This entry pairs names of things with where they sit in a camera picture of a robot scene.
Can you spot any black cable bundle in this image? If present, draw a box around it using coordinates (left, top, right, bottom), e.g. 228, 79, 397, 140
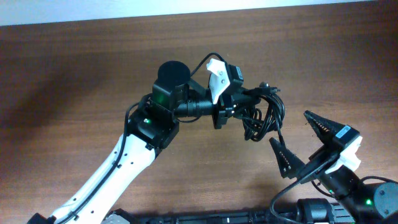
239, 81, 286, 147

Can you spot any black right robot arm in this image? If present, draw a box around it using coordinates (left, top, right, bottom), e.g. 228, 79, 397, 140
269, 110, 397, 223

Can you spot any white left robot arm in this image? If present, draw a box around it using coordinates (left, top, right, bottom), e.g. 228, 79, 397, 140
29, 58, 244, 223

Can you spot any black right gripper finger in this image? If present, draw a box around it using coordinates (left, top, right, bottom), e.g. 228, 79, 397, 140
304, 110, 344, 144
269, 138, 305, 179

